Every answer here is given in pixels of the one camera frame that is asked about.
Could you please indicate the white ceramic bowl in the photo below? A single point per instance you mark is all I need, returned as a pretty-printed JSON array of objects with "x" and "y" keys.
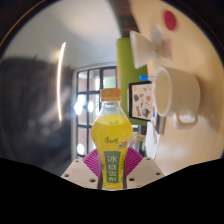
[{"x": 141, "y": 50}]

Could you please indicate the white ceramic mug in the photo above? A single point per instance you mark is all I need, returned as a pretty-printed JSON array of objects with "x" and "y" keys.
[{"x": 180, "y": 90}]

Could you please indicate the black-framed window wall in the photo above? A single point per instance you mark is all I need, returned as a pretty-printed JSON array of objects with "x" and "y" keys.
[{"x": 88, "y": 86}]

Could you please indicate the group of pendant ceiling lamps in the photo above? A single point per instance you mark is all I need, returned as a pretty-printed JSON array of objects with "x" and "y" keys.
[{"x": 79, "y": 107}]

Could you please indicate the yellow drink bottle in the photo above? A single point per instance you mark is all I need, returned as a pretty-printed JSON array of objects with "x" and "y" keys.
[{"x": 111, "y": 133}]

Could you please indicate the curved linear ceiling light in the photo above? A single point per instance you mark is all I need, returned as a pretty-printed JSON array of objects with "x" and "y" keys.
[{"x": 60, "y": 83}]

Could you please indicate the green upholstered bench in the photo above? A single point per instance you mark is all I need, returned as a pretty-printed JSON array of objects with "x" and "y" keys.
[{"x": 124, "y": 66}]

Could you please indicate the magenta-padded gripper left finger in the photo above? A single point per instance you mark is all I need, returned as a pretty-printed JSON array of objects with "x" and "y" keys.
[{"x": 78, "y": 173}]

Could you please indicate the black-framed picture stand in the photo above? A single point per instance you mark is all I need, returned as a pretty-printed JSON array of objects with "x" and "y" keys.
[{"x": 141, "y": 100}]

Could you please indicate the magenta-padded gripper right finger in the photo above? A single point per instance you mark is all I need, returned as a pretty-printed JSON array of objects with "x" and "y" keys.
[{"x": 143, "y": 171}]

